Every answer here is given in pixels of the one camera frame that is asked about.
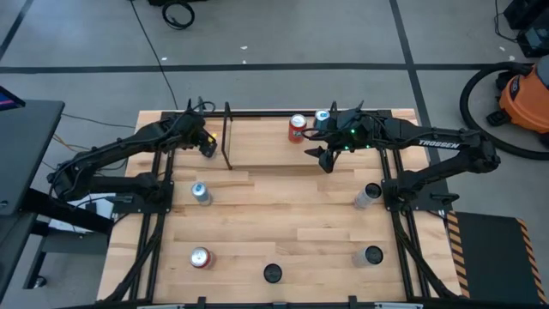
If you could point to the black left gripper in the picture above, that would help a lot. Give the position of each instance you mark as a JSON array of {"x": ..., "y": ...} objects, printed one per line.
[{"x": 191, "y": 129}]

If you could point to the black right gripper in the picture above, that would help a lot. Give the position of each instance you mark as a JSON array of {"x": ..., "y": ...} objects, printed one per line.
[{"x": 354, "y": 137}]

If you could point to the red Fanta strawberry can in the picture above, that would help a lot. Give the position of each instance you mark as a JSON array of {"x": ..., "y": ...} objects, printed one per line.
[
  {"x": 200, "y": 257},
  {"x": 297, "y": 129}
]

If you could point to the blue silver Red Bull can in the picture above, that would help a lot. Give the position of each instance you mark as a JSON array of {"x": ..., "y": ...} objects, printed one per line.
[
  {"x": 321, "y": 116},
  {"x": 201, "y": 193}
]

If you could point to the white Celsius can pink band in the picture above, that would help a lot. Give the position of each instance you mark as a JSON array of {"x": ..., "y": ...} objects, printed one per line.
[{"x": 364, "y": 198}]

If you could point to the white pineapple Celsius can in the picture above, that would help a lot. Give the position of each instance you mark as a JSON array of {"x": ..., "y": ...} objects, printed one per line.
[{"x": 273, "y": 273}]

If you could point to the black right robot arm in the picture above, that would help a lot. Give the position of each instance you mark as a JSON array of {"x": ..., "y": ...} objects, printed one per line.
[{"x": 450, "y": 143}]

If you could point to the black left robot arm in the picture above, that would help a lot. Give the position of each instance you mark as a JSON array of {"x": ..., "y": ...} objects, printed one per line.
[{"x": 107, "y": 148}]

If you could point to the white power box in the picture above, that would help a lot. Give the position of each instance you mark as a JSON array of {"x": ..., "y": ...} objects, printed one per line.
[{"x": 79, "y": 206}]

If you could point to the black desk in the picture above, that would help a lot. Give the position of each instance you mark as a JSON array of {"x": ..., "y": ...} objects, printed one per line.
[{"x": 25, "y": 150}]

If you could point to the black mat yellow striped edges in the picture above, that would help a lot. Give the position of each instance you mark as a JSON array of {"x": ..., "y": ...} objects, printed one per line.
[{"x": 493, "y": 257}]

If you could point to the dark monitor screen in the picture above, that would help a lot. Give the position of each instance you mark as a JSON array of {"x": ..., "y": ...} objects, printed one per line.
[{"x": 8, "y": 101}]

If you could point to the orange shop vacuum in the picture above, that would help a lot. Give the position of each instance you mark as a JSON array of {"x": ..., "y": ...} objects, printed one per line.
[
  {"x": 510, "y": 65},
  {"x": 525, "y": 98}
]

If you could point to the black equipment box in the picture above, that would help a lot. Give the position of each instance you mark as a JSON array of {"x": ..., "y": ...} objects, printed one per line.
[
  {"x": 527, "y": 13},
  {"x": 534, "y": 40}
]

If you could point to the wooden shelf black metal frame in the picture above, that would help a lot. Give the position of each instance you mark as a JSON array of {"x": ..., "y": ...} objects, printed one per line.
[{"x": 266, "y": 141}]

